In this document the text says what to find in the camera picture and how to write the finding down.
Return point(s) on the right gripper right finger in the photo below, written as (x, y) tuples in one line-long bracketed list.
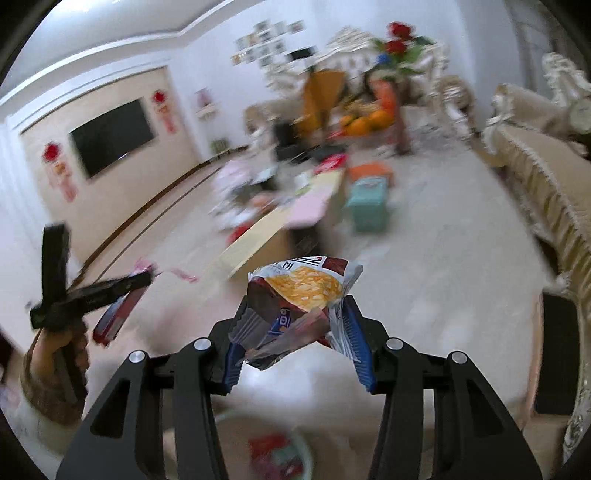
[(475, 435)]

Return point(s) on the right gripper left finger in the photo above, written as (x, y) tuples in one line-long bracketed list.
[(121, 435)]

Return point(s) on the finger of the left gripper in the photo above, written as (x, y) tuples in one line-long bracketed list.
[(93, 297), (55, 255)]

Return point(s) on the red cardboard box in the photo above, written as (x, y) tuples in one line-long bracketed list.
[(113, 319)]

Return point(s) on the brown orange snack bag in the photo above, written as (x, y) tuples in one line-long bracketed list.
[(293, 303)]

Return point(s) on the red blue snack bag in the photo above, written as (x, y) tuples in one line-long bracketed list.
[(259, 453)]

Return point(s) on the teal bear box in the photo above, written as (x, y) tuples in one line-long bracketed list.
[(287, 463)]

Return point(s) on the green mesh trash basket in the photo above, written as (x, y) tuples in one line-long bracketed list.
[(235, 428)]

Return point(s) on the left hand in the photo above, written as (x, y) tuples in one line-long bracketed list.
[(48, 346)]

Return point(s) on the pink cased smartphone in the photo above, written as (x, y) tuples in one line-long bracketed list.
[(554, 369)]

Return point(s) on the white plastic bag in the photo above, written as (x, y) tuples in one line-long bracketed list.
[(234, 187)]

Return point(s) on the white side stand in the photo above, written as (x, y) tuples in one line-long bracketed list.
[(211, 121)]

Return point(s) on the long yellow box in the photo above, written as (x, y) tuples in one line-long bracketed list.
[(264, 243)]

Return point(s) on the pink vase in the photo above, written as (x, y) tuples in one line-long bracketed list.
[(203, 98)]

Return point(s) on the teal square box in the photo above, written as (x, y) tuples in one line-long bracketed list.
[(368, 204)]

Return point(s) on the black pink box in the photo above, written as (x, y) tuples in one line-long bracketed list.
[(306, 225)]

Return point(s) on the black phone tripod stand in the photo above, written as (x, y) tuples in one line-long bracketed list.
[(288, 79)]

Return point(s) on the black speaker box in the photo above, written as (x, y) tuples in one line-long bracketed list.
[(288, 145)]

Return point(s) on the orange flat box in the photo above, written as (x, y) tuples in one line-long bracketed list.
[(371, 169)]

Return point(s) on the beige small box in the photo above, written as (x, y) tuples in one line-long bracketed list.
[(330, 185)]

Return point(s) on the small red box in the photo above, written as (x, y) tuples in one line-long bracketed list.
[(333, 162)]

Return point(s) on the beige sofa right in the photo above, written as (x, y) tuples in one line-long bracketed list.
[(535, 136)]

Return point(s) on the pile of oranges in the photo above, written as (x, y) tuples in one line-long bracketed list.
[(354, 125)]

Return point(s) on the yellow cardboard envelope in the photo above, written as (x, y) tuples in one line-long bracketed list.
[(320, 95)]

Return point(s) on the ornate white sofa back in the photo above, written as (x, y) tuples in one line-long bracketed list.
[(433, 98)]

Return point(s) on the purple vase with roses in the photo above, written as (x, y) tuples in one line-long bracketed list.
[(395, 60)]

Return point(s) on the wall television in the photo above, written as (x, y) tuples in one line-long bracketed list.
[(111, 136)]

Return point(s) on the red knot wall ornament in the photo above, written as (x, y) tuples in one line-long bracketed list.
[(164, 110)]

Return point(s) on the wall photo collage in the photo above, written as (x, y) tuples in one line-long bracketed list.
[(266, 43)]

